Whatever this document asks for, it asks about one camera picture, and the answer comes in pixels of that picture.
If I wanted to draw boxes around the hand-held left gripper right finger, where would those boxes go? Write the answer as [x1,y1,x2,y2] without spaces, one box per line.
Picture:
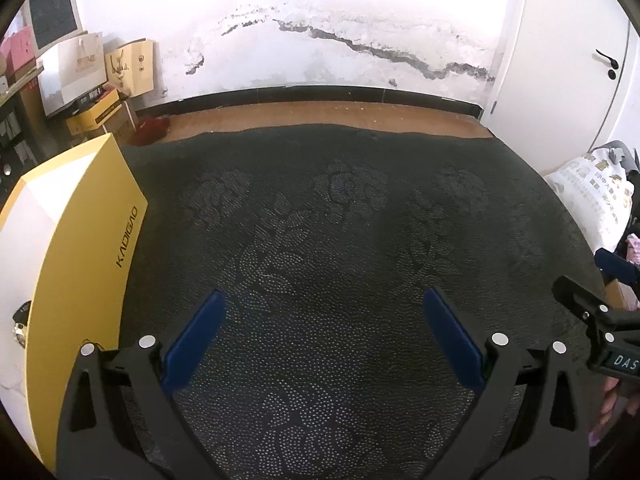
[422,287,591,480]

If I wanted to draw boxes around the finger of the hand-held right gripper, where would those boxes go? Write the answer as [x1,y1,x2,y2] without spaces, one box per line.
[594,249,640,292]
[551,275,615,342]

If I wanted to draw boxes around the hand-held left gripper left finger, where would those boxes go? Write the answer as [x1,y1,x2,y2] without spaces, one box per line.
[56,289,227,480]

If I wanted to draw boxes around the large yellow cardboard box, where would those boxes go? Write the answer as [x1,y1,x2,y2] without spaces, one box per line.
[0,132,149,471]

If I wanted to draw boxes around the person's right hand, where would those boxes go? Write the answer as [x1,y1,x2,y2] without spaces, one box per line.
[590,374,632,448]

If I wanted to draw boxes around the white printed sack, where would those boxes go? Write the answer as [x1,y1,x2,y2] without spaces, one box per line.
[542,147,640,256]

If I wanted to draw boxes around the dark patterned mat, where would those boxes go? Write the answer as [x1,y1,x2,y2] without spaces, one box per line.
[120,122,608,480]

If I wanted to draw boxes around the white door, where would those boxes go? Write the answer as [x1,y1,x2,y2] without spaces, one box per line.
[480,0,640,173]

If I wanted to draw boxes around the red cloth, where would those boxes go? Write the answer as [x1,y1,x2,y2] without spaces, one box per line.
[134,116,171,147]

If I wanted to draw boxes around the brown cardboard box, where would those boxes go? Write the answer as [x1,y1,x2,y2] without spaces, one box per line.
[112,105,140,146]

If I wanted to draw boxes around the small yellow box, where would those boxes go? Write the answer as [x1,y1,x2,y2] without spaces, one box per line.
[65,89,126,136]

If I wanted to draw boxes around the flat black box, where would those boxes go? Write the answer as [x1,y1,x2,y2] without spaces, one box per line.
[75,85,113,108]

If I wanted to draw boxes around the tan cardboard box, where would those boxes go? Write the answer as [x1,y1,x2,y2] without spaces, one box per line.
[104,38,155,97]

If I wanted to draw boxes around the white paper bag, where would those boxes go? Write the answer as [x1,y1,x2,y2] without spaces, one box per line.
[36,32,108,118]

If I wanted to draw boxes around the dark desk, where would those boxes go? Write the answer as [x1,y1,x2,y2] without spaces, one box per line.
[0,65,48,171]

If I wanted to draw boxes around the pink box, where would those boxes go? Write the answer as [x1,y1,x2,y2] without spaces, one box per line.
[0,27,35,73]

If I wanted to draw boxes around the old white monitor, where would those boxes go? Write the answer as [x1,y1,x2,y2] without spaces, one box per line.
[22,0,85,58]

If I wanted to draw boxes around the black door handle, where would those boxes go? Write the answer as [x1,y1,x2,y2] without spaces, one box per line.
[595,49,621,81]

